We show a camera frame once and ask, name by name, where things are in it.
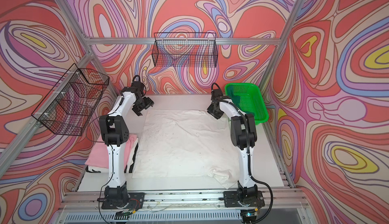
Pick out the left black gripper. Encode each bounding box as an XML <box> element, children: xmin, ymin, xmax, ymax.
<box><xmin>134</xmin><ymin>96</ymin><xmax>156</xmax><ymax>116</ymax></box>

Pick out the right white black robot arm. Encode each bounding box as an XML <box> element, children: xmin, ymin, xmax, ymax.
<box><xmin>207</xmin><ymin>82</ymin><xmax>274</xmax><ymax>224</ymax></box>

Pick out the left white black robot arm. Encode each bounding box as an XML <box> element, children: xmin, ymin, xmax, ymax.
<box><xmin>98</xmin><ymin>75</ymin><xmax>154</xmax><ymax>209</ymax></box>

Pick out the green plastic basket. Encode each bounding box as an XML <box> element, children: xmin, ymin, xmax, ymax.
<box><xmin>224</xmin><ymin>83</ymin><xmax>269</xmax><ymax>125</ymax></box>

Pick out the pink folded t shirt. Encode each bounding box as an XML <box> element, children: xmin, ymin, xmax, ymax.
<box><xmin>86</xmin><ymin>134</ymin><xmax>138</xmax><ymax>173</ymax></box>

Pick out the aluminium frame right post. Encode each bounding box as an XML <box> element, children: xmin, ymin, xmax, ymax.
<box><xmin>259</xmin><ymin>0</ymin><xmax>306</xmax><ymax>94</ymax></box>

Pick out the aluminium frame post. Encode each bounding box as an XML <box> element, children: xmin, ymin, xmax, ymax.
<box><xmin>45</xmin><ymin>0</ymin><xmax>119</xmax><ymax>98</ymax></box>
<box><xmin>259</xmin><ymin>0</ymin><xmax>306</xmax><ymax>94</ymax></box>

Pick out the black wire basket back wall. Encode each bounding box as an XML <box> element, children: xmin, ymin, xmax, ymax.
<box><xmin>152</xmin><ymin>32</ymin><xmax>218</xmax><ymax>68</ymax></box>

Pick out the black wire basket wall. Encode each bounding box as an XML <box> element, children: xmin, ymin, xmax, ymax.
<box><xmin>152</xmin><ymin>32</ymin><xmax>218</xmax><ymax>68</ymax></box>
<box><xmin>31</xmin><ymin>64</ymin><xmax>109</xmax><ymax>136</ymax></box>

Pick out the aluminium frame left bar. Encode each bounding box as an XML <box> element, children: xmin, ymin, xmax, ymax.
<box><xmin>1</xmin><ymin>52</ymin><xmax>93</xmax><ymax>178</ymax></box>

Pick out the aluminium frame bar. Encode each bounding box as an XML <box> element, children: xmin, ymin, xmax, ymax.
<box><xmin>84</xmin><ymin>37</ymin><xmax>282</xmax><ymax>46</ymax></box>
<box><xmin>1</xmin><ymin>52</ymin><xmax>93</xmax><ymax>178</ymax></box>

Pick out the black wire basket left wall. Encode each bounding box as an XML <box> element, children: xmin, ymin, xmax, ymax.
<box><xmin>31</xmin><ymin>64</ymin><xmax>109</xmax><ymax>136</ymax></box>

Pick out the aluminium frame left post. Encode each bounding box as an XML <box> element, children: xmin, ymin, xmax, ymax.
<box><xmin>45</xmin><ymin>0</ymin><xmax>119</xmax><ymax>98</ymax></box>

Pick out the aluminium frame back bar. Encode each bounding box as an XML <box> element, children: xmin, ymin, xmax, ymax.
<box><xmin>84</xmin><ymin>37</ymin><xmax>282</xmax><ymax>46</ymax></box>

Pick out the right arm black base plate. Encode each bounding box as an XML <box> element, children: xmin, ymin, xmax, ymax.
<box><xmin>222</xmin><ymin>191</ymin><xmax>265</xmax><ymax>209</ymax></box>

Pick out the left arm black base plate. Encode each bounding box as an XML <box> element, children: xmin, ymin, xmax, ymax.
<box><xmin>99</xmin><ymin>192</ymin><xmax>145</xmax><ymax>210</ymax></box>

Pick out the white vented cable duct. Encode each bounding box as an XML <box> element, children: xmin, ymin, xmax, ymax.
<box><xmin>57</xmin><ymin>210</ymin><xmax>242</xmax><ymax>224</ymax></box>

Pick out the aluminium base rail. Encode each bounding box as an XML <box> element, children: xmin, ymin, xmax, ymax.
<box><xmin>59</xmin><ymin>188</ymin><xmax>310</xmax><ymax>211</ymax></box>

